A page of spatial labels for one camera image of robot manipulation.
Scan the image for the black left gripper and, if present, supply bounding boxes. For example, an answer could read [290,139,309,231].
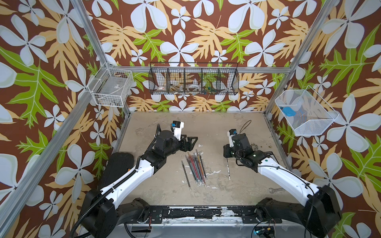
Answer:
[162,133,196,159]

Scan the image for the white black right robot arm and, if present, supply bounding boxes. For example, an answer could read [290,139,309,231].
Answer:
[223,129,342,238]

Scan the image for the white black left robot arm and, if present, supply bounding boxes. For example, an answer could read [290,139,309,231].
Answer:
[69,121,198,238]

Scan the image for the bundle red green pencils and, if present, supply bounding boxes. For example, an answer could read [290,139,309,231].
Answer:
[186,150,207,186]

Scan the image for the black pencil lying apart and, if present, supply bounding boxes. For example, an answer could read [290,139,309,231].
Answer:
[181,161,191,191]

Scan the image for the black tool case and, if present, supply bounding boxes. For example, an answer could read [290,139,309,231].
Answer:
[98,152,135,190]

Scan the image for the blue object in basket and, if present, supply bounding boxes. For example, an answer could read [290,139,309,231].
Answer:
[281,107,296,117]

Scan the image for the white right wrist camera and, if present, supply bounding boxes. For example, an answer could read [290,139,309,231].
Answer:
[227,129,237,147]

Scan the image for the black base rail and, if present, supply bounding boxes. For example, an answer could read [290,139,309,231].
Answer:
[118,197,286,224]

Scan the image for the black wire basket back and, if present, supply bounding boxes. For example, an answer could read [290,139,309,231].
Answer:
[147,62,240,95]

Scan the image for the white wire basket right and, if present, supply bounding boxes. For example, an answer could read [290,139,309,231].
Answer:
[275,86,339,137]

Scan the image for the white wire basket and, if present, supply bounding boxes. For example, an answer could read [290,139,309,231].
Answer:
[275,86,339,137]
[88,67,134,108]

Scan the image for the white wire basket left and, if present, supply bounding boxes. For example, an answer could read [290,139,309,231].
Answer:
[88,67,134,108]

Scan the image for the aluminium frame post back left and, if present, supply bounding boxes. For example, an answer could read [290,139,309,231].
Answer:
[71,1,131,118]

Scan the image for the aluminium frame post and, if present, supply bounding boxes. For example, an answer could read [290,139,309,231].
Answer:
[71,1,131,118]
[264,0,337,116]

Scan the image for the aluminium frame post back right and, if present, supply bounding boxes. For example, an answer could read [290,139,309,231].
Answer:
[264,0,337,116]

